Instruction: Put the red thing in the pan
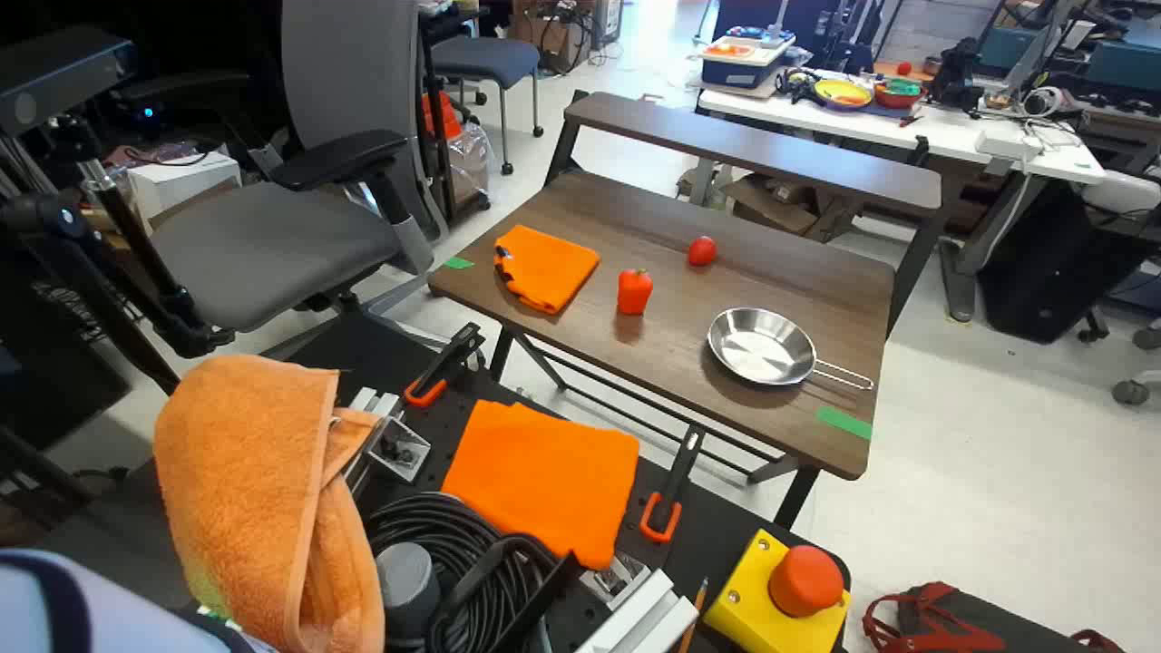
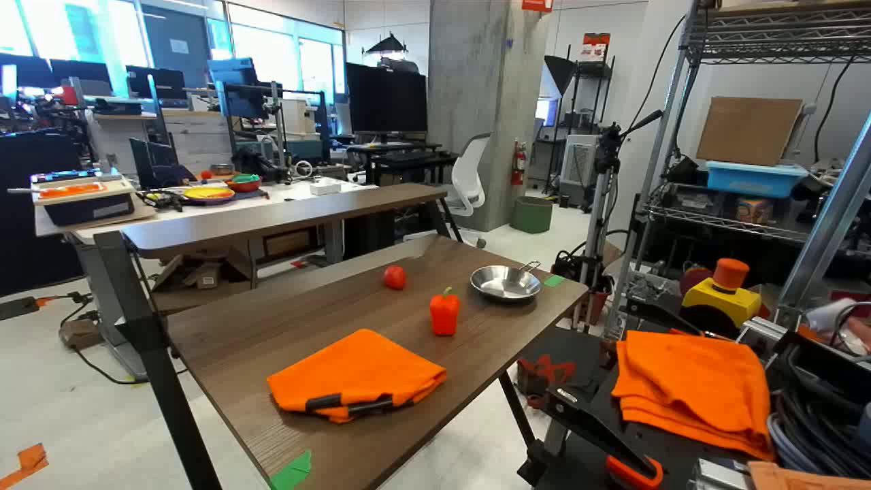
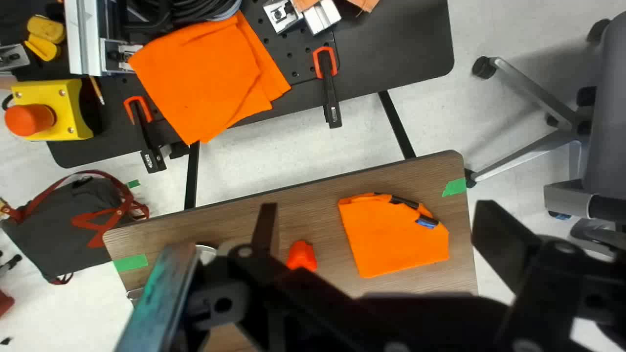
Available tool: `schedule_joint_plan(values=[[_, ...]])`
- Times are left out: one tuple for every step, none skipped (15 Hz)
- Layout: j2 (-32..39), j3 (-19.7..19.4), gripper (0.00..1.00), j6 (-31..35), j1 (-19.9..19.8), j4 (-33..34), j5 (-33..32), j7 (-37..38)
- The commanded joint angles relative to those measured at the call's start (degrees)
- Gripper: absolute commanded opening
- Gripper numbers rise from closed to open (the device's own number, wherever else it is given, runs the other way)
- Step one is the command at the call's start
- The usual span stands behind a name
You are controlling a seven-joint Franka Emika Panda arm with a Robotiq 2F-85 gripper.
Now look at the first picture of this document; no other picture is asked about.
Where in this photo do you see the white background work table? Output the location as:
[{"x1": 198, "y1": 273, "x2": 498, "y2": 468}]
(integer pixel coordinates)
[{"x1": 696, "y1": 81, "x2": 1161, "y2": 216}]

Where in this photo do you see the silver metal pan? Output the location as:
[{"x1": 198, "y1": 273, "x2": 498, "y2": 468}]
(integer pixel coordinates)
[{"x1": 702, "y1": 306, "x2": 876, "y2": 396}]

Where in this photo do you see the grey chair caster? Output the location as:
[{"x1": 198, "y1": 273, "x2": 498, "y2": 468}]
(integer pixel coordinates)
[{"x1": 1109, "y1": 372, "x2": 1152, "y2": 409}]

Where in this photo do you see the large green tape strip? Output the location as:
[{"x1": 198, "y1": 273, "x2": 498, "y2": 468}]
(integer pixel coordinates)
[{"x1": 811, "y1": 401, "x2": 873, "y2": 445}]

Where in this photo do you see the yellow emergency stop box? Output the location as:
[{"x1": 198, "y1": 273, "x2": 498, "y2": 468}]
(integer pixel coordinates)
[{"x1": 701, "y1": 526, "x2": 852, "y2": 653}]

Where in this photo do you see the red bowl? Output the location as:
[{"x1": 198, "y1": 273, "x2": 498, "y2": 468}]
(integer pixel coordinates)
[{"x1": 873, "y1": 71, "x2": 930, "y2": 115}]

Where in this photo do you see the wooden pencil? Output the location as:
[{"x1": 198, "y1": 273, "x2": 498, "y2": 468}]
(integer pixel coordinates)
[{"x1": 673, "y1": 577, "x2": 714, "y2": 653}]

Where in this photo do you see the yellow plate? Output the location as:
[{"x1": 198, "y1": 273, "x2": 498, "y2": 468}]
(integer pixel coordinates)
[{"x1": 810, "y1": 71, "x2": 882, "y2": 115}]

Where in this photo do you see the cardboard box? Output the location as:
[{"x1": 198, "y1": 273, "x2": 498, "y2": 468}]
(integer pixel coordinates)
[{"x1": 728, "y1": 174, "x2": 852, "y2": 244}]

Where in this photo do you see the orange cloth with notched edge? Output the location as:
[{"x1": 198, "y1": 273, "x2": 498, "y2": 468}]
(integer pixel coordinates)
[{"x1": 488, "y1": 221, "x2": 604, "y2": 320}]

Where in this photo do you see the blue padded chair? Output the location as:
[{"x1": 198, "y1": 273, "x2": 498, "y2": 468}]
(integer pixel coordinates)
[{"x1": 424, "y1": 33, "x2": 547, "y2": 181}]

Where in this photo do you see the small clear parts box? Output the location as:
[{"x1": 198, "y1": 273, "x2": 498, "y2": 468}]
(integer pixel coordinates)
[{"x1": 364, "y1": 412, "x2": 435, "y2": 486}]

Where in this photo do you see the orange felt sheet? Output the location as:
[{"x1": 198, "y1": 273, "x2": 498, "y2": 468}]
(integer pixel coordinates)
[{"x1": 437, "y1": 399, "x2": 643, "y2": 574}]

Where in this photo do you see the white rounded object dark stripe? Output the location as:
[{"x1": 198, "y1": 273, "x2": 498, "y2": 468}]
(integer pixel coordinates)
[{"x1": 0, "y1": 546, "x2": 253, "y2": 653}]

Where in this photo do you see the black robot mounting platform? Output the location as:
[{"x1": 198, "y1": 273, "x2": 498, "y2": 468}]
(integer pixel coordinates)
[{"x1": 287, "y1": 307, "x2": 852, "y2": 653}]

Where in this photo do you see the blue white plastic bin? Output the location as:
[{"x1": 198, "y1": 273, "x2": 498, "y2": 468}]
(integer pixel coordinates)
[{"x1": 701, "y1": 26, "x2": 803, "y2": 92}]

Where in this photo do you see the raised wooden desk shelf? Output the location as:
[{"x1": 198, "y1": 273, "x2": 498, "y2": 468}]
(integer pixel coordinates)
[{"x1": 558, "y1": 88, "x2": 948, "y2": 225}]

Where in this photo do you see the orange black bar clamp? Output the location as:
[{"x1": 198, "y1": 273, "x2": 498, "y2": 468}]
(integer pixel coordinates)
[
  {"x1": 636, "y1": 423, "x2": 706, "y2": 546},
  {"x1": 402, "y1": 320, "x2": 488, "y2": 412}
]

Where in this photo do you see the grey office chair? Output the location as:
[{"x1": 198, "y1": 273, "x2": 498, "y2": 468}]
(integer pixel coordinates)
[{"x1": 140, "y1": 0, "x2": 449, "y2": 354}]

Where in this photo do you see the orange-red toy bell pepper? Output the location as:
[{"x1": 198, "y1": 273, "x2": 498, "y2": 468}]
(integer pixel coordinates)
[{"x1": 614, "y1": 263, "x2": 655, "y2": 320}]

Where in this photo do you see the red strap black bag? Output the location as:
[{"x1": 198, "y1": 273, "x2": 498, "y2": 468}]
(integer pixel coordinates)
[{"x1": 859, "y1": 577, "x2": 1128, "y2": 653}]

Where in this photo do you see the black camera on tripod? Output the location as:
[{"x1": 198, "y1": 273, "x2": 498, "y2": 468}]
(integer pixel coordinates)
[{"x1": 0, "y1": 26, "x2": 233, "y2": 401}]

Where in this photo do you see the grey cylinder cap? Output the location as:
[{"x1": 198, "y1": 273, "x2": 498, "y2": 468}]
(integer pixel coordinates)
[{"x1": 374, "y1": 537, "x2": 446, "y2": 653}]

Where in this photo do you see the black coiled cable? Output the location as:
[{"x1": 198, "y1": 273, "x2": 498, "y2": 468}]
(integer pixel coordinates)
[{"x1": 359, "y1": 486, "x2": 587, "y2": 653}]

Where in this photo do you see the black rolling case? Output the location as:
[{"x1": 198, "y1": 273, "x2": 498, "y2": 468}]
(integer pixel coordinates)
[{"x1": 971, "y1": 176, "x2": 1152, "y2": 348}]

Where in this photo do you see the silver aluminium extrusion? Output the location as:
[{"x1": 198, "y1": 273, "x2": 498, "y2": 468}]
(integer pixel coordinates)
[{"x1": 576, "y1": 559, "x2": 702, "y2": 653}]

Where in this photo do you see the orange terry towel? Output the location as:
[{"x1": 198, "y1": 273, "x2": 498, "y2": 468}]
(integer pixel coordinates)
[{"x1": 151, "y1": 351, "x2": 390, "y2": 653}]

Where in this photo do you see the white storage box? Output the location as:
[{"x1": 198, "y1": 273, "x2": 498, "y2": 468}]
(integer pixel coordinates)
[{"x1": 124, "y1": 147, "x2": 246, "y2": 227}]

